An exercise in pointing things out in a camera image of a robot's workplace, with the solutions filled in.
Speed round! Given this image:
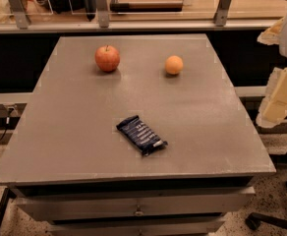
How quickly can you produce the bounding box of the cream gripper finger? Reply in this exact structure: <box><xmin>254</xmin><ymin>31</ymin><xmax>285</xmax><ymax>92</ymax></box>
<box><xmin>256</xmin><ymin>67</ymin><xmax>287</xmax><ymax>128</ymax></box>
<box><xmin>258</xmin><ymin>18</ymin><xmax>284</xmax><ymax>45</ymax></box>

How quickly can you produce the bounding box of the dark blue rxbar wrapper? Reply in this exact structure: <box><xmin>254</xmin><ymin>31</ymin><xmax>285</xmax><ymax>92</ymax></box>
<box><xmin>116</xmin><ymin>115</ymin><xmax>168</xmax><ymax>156</ymax></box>

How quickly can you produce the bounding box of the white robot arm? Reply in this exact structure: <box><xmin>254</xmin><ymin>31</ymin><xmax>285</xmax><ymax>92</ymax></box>
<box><xmin>256</xmin><ymin>14</ymin><xmax>287</xmax><ymax>128</ymax></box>

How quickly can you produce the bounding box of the black office chair base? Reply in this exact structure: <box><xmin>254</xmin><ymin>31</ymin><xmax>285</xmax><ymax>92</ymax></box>
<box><xmin>245</xmin><ymin>152</ymin><xmax>287</xmax><ymax>236</ymax></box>

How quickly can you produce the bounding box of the orange fruit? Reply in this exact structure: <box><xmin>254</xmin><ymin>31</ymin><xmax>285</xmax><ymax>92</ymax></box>
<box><xmin>165</xmin><ymin>55</ymin><xmax>184</xmax><ymax>75</ymax></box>

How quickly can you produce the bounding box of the red apple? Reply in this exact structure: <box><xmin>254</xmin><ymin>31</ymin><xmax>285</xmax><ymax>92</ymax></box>
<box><xmin>94</xmin><ymin>45</ymin><xmax>120</xmax><ymax>72</ymax></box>

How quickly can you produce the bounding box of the grey drawer cabinet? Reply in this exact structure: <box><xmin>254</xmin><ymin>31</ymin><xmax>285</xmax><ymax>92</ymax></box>
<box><xmin>9</xmin><ymin>175</ymin><xmax>257</xmax><ymax>236</ymax></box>

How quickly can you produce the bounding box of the metal railing with glass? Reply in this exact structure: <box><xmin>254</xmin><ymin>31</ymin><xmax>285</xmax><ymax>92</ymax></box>
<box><xmin>0</xmin><ymin>0</ymin><xmax>287</xmax><ymax>33</ymax></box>

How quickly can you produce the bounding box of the black cable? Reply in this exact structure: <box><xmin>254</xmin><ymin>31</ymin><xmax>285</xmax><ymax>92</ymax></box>
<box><xmin>0</xmin><ymin>105</ymin><xmax>18</xmax><ymax>160</ymax></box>

